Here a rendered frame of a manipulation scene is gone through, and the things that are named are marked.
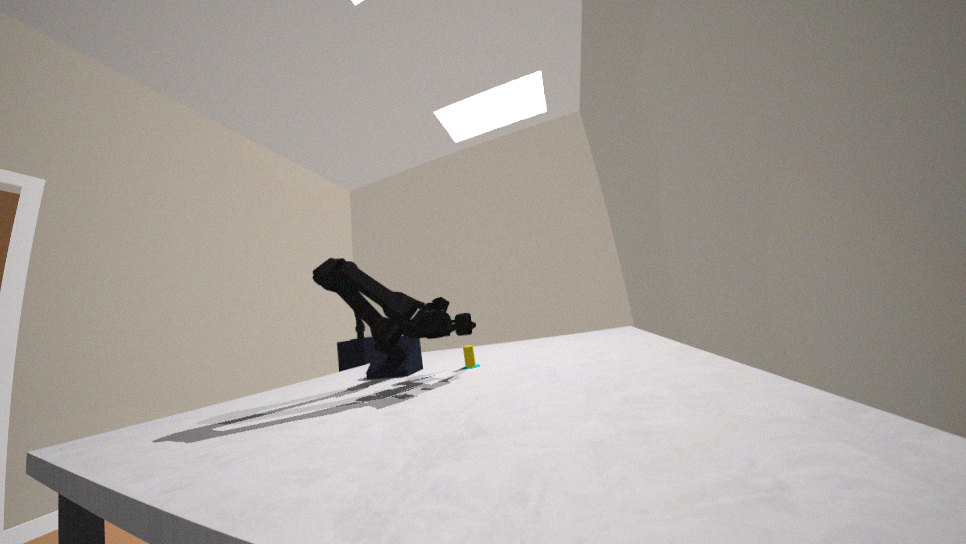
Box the yellow cylinder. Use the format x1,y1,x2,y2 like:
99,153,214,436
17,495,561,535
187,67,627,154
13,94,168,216
463,345,476,368

